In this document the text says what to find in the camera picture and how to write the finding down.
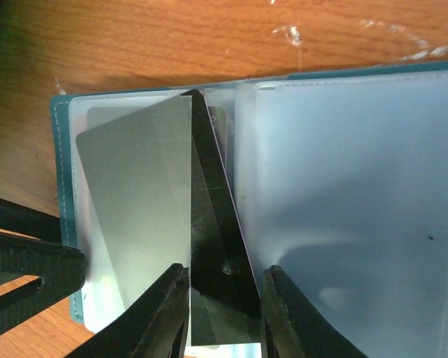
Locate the teal card holder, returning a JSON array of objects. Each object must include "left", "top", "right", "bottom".
[{"left": 50, "top": 61, "right": 448, "bottom": 357}]

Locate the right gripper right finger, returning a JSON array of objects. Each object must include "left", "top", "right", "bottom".
[{"left": 260, "top": 265, "right": 365, "bottom": 357}]

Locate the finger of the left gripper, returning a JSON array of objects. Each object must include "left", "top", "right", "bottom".
[{"left": 0, "top": 198, "right": 86, "bottom": 335}]

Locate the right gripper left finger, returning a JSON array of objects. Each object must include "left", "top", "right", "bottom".
[{"left": 74, "top": 263, "right": 190, "bottom": 357}]

